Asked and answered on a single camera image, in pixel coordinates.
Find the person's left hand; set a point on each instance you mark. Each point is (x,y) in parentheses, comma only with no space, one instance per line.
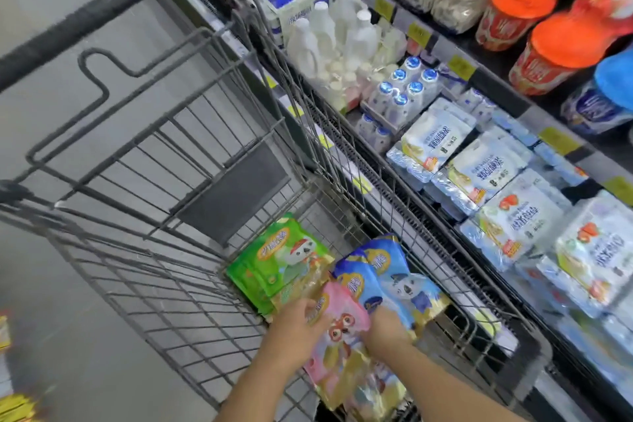
(289,337)

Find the person's right hand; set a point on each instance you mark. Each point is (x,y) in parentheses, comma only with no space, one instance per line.
(388,335)

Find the person's left fingers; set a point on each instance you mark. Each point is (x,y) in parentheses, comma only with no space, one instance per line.
(311,315)

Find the person's right fingers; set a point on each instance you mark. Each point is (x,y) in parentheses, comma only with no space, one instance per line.
(375,325)

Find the pink snack bag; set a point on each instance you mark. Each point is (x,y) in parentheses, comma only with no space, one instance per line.
(341,337)

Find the person's left forearm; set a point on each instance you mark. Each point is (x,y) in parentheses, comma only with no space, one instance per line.
(252,397)

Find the person's right forearm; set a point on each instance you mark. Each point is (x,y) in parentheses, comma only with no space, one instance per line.
(445,394)

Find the blue snack bag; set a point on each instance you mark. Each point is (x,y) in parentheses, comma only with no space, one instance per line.
(361,283)
(420,294)

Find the green snack bag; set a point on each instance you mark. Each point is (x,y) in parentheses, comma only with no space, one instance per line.
(274,258)

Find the pale gold snack bag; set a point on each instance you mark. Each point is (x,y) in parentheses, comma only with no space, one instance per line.
(381,394)

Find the grey plastic cart seat flap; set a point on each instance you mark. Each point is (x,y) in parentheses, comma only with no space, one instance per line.
(232,191)

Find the white strawberry yogurt pouch pack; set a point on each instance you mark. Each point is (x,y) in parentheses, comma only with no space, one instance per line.
(596,248)
(519,219)

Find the group of blue-capped small bottles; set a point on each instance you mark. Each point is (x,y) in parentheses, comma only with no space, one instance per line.
(400,95)

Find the row of pale blue packs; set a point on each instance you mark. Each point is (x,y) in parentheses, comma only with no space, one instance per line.
(549,149)

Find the group of white bottles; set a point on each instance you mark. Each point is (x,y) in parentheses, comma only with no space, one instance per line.
(321,36)

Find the row of yellow price tags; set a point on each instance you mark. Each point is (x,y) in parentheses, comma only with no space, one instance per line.
(419,34)

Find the yellow packages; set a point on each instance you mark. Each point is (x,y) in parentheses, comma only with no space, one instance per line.
(15,409)

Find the blue lid cup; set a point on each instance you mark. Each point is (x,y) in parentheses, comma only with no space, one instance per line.
(606,90)

